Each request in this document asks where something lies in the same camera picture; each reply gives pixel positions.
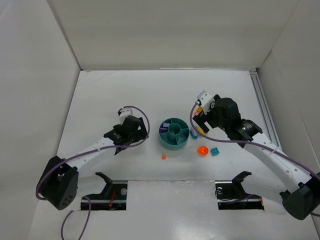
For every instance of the aluminium rail right edge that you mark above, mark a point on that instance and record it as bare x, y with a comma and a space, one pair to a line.
269, 126

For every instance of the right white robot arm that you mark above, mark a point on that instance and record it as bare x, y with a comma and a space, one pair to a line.
298, 189

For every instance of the teal round divided container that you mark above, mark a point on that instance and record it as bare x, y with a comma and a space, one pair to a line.
177, 134

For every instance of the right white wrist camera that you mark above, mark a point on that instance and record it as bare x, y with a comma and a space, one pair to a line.
206, 101

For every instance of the amber transparent lego brick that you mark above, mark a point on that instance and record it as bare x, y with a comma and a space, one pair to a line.
199, 110

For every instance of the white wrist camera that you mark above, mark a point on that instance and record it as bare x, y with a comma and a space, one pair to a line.
123, 113
206, 101

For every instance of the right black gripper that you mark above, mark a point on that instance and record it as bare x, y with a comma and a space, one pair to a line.
201, 120

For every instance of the orange round lego piece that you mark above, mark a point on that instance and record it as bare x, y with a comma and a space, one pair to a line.
203, 151

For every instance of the blue printed oval lego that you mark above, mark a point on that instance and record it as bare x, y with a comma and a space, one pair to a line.
194, 134

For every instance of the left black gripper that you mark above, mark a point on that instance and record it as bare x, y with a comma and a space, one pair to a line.
139, 132

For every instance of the dark purple lego brick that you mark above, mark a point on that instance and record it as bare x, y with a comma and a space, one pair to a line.
163, 130

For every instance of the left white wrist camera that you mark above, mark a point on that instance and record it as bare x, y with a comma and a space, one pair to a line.
123, 113

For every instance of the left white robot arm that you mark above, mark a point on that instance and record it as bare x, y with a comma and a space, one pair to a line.
59, 182

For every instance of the teal small lego brick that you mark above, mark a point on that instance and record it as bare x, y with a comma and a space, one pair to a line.
215, 151

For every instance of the yellow lego piece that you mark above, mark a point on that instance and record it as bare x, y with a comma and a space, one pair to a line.
201, 130

